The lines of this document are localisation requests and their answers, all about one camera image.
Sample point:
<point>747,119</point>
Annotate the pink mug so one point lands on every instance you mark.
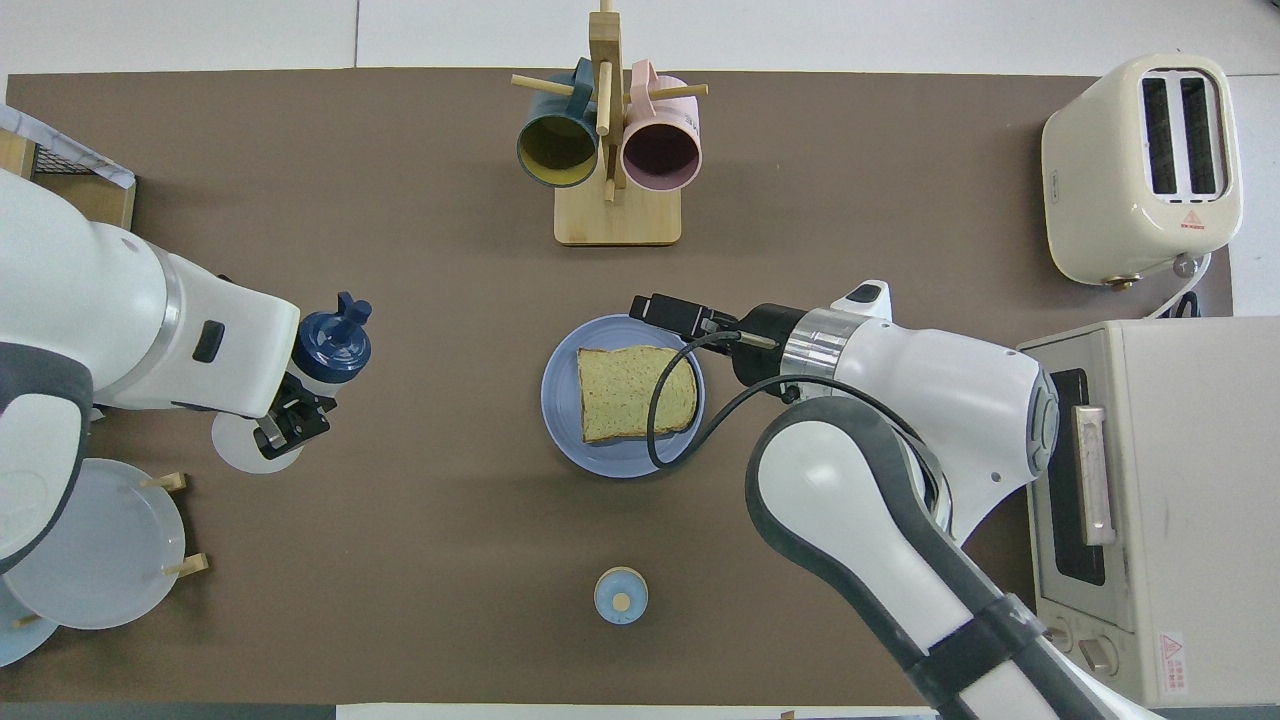
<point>660,150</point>

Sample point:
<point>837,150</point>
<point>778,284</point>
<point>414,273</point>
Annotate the cream two-slot toaster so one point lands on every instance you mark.
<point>1095,200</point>

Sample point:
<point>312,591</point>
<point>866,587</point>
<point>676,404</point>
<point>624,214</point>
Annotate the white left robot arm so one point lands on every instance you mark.
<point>80,300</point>

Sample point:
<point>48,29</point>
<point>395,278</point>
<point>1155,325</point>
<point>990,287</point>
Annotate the small blue jar wooden knob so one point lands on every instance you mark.
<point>620,596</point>

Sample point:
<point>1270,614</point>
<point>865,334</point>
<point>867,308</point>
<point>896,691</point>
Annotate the white toaster oven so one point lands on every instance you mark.
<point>1200,520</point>

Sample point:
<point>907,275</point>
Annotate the light blue plate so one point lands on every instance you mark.
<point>15,645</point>

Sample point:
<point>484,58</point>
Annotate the wooden plate rack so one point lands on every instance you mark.
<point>175,482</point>

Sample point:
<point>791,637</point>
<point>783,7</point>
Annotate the toasted bread slice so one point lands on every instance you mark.
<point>620,395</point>

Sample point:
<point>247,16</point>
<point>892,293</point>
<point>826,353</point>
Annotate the blue-capped translucent squeeze bottle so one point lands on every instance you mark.
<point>330,345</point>

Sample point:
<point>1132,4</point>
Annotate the periwinkle blue plate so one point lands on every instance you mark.
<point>570,450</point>

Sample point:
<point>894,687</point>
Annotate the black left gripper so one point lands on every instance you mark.
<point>295,395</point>

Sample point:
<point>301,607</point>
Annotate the dark teal mug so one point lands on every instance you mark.
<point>557,150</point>

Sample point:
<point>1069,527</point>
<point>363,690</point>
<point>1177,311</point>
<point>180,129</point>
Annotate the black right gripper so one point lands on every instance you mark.
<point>765,345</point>

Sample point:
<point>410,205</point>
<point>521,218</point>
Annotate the pale grey plate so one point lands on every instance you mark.
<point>110,560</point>

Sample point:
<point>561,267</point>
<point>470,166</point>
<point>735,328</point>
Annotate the wooden mug tree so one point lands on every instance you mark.
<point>618,220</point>

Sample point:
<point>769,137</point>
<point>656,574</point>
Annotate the brown table mat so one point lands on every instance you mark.
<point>400,600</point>

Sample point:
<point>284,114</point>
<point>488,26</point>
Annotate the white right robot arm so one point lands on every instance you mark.
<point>930,400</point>

